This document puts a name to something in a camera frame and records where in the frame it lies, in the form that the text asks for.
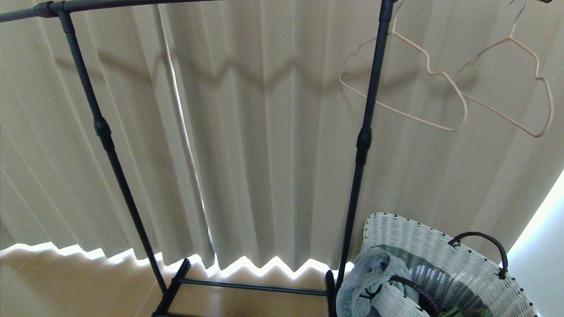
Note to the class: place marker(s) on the pink clothes hanger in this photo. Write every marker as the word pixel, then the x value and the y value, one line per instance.
pixel 498 113
pixel 418 116

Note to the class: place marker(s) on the green printed t-shirt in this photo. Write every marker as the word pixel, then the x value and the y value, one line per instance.
pixel 462 313

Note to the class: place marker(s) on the black clothes rack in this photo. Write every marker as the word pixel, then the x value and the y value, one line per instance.
pixel 372 88

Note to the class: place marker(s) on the white laundry basket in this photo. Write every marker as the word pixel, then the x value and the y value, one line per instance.
pixel 396 233

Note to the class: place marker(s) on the beige curtain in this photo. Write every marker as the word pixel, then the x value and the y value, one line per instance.
pixel 264 154

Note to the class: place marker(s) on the pale grey shorts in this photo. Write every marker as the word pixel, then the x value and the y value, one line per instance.
pixel 352 286

